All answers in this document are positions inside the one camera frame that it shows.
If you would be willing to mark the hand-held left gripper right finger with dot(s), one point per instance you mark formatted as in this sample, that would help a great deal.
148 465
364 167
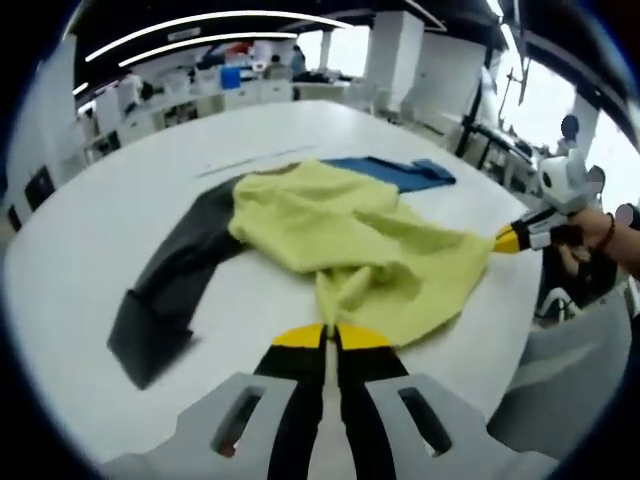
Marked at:
370 400

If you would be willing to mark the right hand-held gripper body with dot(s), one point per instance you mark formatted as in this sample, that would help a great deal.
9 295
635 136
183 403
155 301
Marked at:
567 190

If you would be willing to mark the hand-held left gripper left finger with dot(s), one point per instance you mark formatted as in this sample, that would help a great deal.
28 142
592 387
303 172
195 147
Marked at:
300 400

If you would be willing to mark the yellow blue grey garment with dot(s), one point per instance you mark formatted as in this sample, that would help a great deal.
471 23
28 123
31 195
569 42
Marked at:
325 220

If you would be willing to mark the person's right hand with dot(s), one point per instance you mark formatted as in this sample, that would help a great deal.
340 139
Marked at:
592 232

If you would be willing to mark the black equipment stand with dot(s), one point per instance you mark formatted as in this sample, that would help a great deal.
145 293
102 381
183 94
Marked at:
465 140

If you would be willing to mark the grey mesh chair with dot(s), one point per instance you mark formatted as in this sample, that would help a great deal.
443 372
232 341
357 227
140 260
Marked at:
565 380

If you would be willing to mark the white square pillar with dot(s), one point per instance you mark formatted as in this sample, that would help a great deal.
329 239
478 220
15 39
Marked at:
395 60

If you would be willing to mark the white cabinet row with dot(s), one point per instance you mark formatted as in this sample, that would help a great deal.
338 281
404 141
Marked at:
270 92

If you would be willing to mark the blue storage box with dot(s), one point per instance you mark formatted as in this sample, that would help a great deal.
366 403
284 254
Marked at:
230 78

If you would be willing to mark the black cabinet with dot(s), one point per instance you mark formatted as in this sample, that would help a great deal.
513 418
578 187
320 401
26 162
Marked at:
39 189

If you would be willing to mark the white appliance box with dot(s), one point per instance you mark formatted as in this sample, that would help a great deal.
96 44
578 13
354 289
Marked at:
107 112

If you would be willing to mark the curved ceiling light strip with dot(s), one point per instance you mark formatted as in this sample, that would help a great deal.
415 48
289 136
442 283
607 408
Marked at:
210 39
175 23

